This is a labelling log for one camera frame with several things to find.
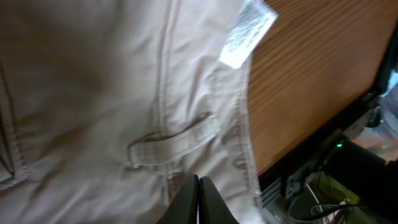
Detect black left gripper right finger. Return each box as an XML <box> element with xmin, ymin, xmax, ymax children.
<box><xmin>198</xmin><ymin>177</ymin><xmax>239</xmax><ymax>224</ymax></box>

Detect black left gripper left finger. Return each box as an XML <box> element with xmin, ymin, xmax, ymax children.
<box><xmin>157</xmin><ymin>174</ymin><xmax>199</xmax><ymax>224</ymax></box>

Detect beige shorts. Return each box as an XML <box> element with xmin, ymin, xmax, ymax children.
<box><xmin>1</xmin><ymin>0</ymin><xmax>278</xmax><ymax>223</ymax></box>

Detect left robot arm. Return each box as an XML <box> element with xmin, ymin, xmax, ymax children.
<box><xmin>159</xmin><ymin>141</ymin><xmax>397</xmax><ymax>223</ymax></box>

